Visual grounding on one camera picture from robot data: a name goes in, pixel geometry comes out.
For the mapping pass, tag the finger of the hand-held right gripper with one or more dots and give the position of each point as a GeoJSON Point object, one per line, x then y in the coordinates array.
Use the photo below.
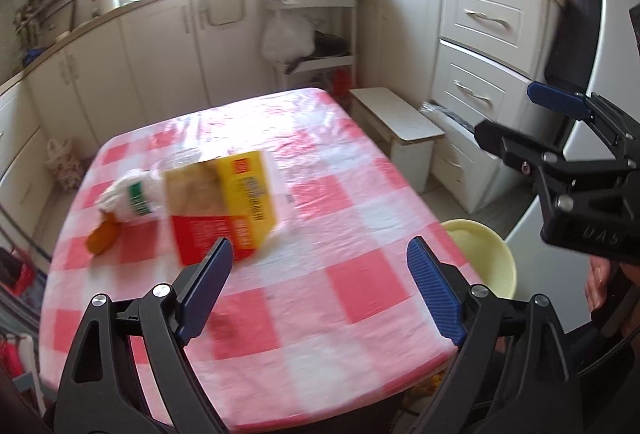
{"type": "Point", "coordinates": [555, 96]}
{"type": "Point", "coordinates": [505, 141]}

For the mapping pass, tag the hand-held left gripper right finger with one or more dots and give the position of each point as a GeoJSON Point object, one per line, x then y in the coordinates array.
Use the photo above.
{"type": "Point", "coordinates": [435, 289]}

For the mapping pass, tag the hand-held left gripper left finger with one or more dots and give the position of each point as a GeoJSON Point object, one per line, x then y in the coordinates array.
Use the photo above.
{"type": "Point", "coordinates": [207, 284]}

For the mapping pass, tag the pale yellow plastic bin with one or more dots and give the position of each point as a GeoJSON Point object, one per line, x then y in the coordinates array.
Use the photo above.
{"type": "Point", "coordinates": [480, 259]}

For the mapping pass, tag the yellow red cardboard box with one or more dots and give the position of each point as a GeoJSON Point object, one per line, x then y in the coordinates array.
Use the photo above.
{"type": "Point", "coordinates": [235, 199]}

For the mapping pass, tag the orange peel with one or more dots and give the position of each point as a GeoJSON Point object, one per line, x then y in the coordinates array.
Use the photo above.
{"type": "Point", "coordinates": [102, 239]}

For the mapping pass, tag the white plastic wrapper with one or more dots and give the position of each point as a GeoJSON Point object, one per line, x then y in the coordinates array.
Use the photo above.
{"type": "Point", "coordinates": [127, 194]}

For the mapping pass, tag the person's right hand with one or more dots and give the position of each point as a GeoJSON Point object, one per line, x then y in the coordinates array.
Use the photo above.
{"type": "Point", "coordinates": [597, 286]}

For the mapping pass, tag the crinkled silver plastic wrap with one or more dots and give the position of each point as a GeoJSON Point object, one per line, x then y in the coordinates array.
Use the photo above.
{"type": "Point", "coordinates": [445, 111]}

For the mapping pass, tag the white refrigerator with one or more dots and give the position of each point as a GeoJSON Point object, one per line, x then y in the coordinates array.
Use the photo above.
{"type": "Point", "coordinates": [617, 39]}

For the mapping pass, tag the white drawer cabinet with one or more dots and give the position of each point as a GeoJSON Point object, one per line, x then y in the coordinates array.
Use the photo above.
{"type": "Point", "coordinates": [490, 19]}

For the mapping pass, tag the red white checkered tablecloth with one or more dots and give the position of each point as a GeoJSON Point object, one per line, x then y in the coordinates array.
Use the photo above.
{"type": "Point", "coordinates": [350, 224]}

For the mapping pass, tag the white step stool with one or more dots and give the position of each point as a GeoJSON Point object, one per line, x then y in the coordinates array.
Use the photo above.
{"type": "Point", "coordinates": [395, 119]}

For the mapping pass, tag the clear plastic wrap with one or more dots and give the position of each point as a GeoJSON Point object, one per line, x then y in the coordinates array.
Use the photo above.
{"type": "Point", "coordinates": [180, 160]}

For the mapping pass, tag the floral tote bag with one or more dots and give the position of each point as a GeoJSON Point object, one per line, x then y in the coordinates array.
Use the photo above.
{"type": "Point", "coordinates": [65, 164]}

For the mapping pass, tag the red plastic bag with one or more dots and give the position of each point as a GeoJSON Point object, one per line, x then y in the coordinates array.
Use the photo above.
{"type": "Point", "coordinates": [17, 271]}

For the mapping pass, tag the black frying pan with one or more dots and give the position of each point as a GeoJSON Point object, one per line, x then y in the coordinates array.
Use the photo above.
{"type": "Point", "coordinates": [330, 44]}

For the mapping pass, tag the white rolling cart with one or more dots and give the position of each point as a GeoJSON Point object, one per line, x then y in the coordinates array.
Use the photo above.
{"type": "Point", "coordinates": [320, 3]}

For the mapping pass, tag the cream base cabinets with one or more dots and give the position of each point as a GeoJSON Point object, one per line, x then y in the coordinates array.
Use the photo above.
{"type": "Point", "coordinates": [150, 54]}

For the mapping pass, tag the large white plastic bag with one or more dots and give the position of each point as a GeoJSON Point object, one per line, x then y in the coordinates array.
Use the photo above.
{"type": "Point", "coordinates": [285, 39]}

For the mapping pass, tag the beige hanging tray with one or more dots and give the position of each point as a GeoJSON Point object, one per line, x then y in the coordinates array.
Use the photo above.
{"type": "Point", "coordinates": [225, 4]}

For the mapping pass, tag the wall utensil rack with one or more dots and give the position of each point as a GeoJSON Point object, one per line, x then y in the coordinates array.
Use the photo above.
{"type": "Point", "coordinates": [45, 14]}

